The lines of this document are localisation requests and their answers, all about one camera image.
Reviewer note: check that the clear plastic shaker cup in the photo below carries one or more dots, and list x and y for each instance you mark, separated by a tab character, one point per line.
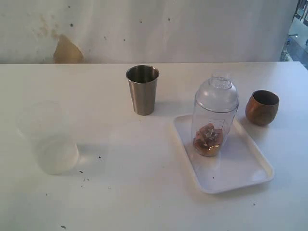
202	117

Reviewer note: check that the white rectangular plastic tray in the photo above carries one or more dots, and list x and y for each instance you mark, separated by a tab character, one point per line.
239	164

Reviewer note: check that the brown wooden cup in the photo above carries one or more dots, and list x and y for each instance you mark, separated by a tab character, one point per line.
262	107

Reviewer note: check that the clear plastic shaker lid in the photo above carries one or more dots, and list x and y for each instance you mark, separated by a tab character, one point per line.
218	93

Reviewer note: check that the large gold coin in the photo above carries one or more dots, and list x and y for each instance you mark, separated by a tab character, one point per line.
213	150

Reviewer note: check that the frosted translucent plastic cup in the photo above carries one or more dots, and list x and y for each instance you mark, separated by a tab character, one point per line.
45	127

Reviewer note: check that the stainless steel tumbler cup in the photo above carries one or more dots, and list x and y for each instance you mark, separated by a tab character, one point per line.
142	80

